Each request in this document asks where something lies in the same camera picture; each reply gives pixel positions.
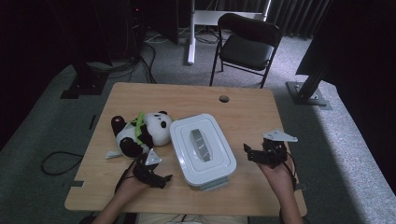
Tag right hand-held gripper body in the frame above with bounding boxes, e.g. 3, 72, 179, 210
262, 129, 299, 170

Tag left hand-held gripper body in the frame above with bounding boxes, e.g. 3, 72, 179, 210
133, 148, 163, 187

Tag white box lid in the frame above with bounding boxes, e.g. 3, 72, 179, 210
169, 113, 237, 188

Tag panda plush toy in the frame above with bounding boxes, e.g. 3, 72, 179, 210
105, 110, 174, 160

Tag grey plastic storage box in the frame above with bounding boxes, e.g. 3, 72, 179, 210
198, 175, 231, 192

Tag person's left hand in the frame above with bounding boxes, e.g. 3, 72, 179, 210
119, 174, 151, 201

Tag person's right hand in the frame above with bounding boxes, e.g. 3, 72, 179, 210
258, 157, 296, 194

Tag person's beige pants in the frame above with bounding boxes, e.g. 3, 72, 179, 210
135, 213, 249, 224

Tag black metal stand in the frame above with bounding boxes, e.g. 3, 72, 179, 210
60, 55, 110, 100
285, 62, 332, 111

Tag black folding chair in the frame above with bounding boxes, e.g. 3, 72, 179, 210
208, 12, 284, 89

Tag dark pleated curtain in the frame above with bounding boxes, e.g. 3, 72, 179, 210
192, 0, 332, 40

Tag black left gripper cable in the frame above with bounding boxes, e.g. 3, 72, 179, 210
114, 158, 139, 194

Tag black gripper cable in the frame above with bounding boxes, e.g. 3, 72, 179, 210
114, 158, 139, 194
279, 151, 299, 224

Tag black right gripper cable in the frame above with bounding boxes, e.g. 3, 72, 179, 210
279, 151, 299, 224

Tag black looped floor cable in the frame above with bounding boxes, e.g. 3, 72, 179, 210
40, 151, 85, 176

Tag bundle of black floor cables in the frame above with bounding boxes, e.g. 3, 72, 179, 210
87, 31, 158, 84

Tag white desk frame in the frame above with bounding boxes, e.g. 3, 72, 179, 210
186, 0, 273, 65

